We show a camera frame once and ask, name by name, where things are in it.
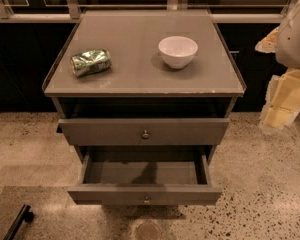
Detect black bar handle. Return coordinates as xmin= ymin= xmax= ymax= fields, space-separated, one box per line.
xmin=3 ymin=204 xmax=34 ymax=240

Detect grey drawer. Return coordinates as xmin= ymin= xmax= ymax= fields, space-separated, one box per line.
xmin=68 ymin=150 xmax=222 ymax=206
xmin=58 ymin=118 xmax=229 ymax=146

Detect grey drawer cabinet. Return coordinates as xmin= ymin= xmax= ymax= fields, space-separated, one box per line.
xmin=41 ymin=9 xmax=247 ymax=207

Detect round floor drain cover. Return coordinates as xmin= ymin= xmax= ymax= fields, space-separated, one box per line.
xmin=135 ymin=221 xmax=162 ymax=240

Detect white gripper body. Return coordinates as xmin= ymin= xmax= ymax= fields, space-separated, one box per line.
xmin=259 ymin=68 xmax=300 ymax=130

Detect white ceramic bowl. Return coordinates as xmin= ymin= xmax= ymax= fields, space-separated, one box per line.
xmin=158 ymin=36 xmax=198 ymax=69

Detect metal railing frame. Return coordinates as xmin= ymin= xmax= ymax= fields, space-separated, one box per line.
xmin=0 ymin=0 xmax=298 ymax=24

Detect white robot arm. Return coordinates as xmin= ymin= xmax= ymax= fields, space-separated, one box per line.
xmin=255 ymin=0 xmax=300 ymax=134

